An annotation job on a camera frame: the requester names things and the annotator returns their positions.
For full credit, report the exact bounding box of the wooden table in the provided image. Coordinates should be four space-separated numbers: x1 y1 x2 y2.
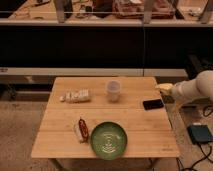
31 77 180 158

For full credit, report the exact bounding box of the black eraser block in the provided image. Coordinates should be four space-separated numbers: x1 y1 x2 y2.
143 99 164 110

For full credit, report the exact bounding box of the blue box on floor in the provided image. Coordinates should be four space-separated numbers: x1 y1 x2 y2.
187 125 213 144

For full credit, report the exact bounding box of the black floor cable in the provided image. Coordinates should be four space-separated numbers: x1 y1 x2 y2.
176 142 213 171

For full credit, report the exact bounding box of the green round plate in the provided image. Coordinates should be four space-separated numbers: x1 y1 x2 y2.
90 122 128 160

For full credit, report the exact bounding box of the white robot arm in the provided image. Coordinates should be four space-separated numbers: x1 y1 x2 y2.
156 70 213 102

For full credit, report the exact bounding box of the pink tray on shelf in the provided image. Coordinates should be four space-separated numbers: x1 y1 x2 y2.
113 0 175 19

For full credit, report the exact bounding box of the long metal shelf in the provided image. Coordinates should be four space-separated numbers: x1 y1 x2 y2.
0 0 213 27

